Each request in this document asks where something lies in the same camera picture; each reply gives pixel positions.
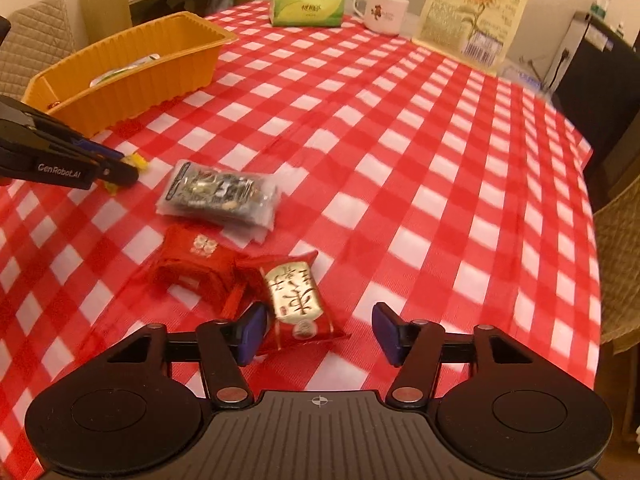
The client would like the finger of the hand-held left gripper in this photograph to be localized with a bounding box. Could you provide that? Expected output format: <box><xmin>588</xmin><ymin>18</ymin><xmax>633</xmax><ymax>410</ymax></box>
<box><xmin>0</xmin><ymin>98</ymin><xmax>127</xmax><ymax>162</ymax></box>
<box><xmin>94</xmin><ymin>156</ymin><xmax>140</xmax><ymax>189</ymax></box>

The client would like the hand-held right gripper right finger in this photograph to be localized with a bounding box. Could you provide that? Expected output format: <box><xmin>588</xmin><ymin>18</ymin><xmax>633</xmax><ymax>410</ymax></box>
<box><xmin>371</xmin><ymin>302</ymin><xmax>545</xmax><ymax>409</ymax></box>

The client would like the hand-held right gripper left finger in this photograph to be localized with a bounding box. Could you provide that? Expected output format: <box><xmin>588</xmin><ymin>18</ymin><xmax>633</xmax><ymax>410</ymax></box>
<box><xmin>105</xmin><ymin>302</ymin><xmax>269</xmax><ymax>409</ymax></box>

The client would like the yellow green candy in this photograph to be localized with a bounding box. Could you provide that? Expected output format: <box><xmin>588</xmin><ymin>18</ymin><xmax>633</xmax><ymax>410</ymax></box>
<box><xmin>104</xmin><ymin>154</ymin><xmax>151</xmax><ymax>197</ymax></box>

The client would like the red packet with gold label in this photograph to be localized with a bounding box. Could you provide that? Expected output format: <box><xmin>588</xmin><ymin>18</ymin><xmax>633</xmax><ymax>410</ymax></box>
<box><xmin>234</xmin><ymin>249</ymin><xmax>352</xmax><ymax>357</ymax></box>

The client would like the silver green snack packet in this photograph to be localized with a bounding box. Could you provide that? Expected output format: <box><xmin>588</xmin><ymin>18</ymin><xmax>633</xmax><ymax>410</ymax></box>
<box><xmin>89</xmin><ymin>52</ymin><xmax>162</xmax><ymax>88</ymax></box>

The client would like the orange plastic tray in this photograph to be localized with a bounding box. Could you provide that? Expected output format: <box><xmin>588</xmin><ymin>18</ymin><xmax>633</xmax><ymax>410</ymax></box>
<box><xmin>22</xmin><ymin>10</ymin><xmax>240</xmax><ymax>140</ymax></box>

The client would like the red flower print packet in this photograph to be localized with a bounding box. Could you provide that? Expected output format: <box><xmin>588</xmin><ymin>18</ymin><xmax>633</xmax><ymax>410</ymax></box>
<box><xmin>149</xmin><ymin>224</ymin><xmax>242</xmax><ymax>307</ymax></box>

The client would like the grey clear snack packet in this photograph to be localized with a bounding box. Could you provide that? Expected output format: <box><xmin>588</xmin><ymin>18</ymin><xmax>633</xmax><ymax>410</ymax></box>
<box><xmin>155</xmin><ymin>159</ymin><xmax>279</xmax><ymax>245</ymax></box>

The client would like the beige quilted cushion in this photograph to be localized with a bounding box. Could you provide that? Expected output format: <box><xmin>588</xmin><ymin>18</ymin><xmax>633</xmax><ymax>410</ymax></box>
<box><xmin>0</xmin><ymin>0</ymin><xmax>77</xmax><ymax>103</ymax></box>

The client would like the red checkered tablecloth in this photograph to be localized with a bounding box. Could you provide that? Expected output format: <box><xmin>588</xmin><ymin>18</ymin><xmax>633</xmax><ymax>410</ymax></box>
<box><xmin>0</xmin><ymin>0</ymin><xmax>605</xmax><ymax>412</ymax></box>

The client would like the wicker chair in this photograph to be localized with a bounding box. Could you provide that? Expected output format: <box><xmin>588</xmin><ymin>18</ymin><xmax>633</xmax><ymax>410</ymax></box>
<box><xmin>591</xmin><ymin>177</ymin><xmax>640</xmax><ymax>358</ymax></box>

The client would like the green tissue box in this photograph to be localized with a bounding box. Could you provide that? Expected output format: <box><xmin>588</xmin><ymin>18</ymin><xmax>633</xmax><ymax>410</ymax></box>
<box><xmin>270</xmin><ymin>0</ymin><xmax>347</xmax><ymax>29</ymax></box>

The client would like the white blue packet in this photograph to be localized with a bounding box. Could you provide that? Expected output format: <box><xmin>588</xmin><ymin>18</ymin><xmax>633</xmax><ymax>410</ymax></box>
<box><xmin>501</xmin><ymin>59</ymin><xmax>549</xmax><ymax>93</ymax></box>

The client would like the white mug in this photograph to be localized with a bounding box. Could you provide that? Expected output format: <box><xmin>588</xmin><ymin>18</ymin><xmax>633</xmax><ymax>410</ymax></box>
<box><xmin>352</xmin><ymin>0</ymin><xmax>411</xmax><ymax>37</ymax></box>

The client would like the black mini fridge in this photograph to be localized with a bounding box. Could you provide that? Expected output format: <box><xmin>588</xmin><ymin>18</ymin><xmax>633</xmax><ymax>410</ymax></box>
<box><xmin>542</xmin><ymin>9</ymin><xmax>640</xmax><ymax>196</ymax></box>

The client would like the sunflower seed bag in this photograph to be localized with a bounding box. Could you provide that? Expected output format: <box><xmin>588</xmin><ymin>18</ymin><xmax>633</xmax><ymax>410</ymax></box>
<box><xmin>412</xmin><ymin>0</ymin><xmax>535</xmax><ymax>77</ymax></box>

